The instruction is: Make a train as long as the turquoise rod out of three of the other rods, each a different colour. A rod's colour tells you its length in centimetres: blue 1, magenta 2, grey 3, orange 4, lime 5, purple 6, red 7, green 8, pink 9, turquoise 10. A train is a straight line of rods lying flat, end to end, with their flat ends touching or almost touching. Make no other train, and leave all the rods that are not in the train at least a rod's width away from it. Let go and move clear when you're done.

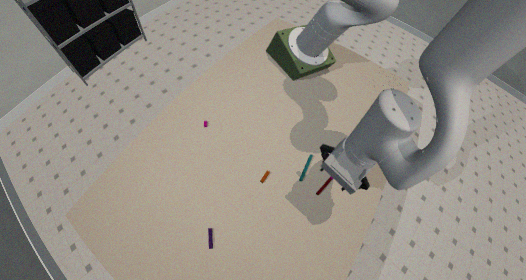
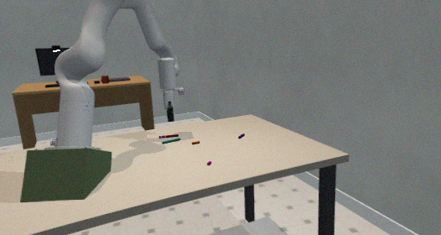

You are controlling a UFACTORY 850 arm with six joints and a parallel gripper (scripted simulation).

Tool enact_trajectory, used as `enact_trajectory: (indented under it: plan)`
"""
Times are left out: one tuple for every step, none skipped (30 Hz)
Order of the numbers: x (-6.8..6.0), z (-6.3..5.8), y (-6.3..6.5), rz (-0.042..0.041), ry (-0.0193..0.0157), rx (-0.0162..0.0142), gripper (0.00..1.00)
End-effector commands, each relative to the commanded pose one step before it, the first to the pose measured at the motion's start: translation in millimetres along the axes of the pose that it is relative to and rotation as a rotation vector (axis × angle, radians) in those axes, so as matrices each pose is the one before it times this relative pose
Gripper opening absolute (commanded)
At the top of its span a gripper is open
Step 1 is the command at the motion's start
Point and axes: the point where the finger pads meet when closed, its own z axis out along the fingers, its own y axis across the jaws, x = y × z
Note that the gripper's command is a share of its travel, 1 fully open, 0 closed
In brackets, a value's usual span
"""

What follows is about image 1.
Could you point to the orange rod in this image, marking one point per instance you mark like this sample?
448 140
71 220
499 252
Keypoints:
265 176

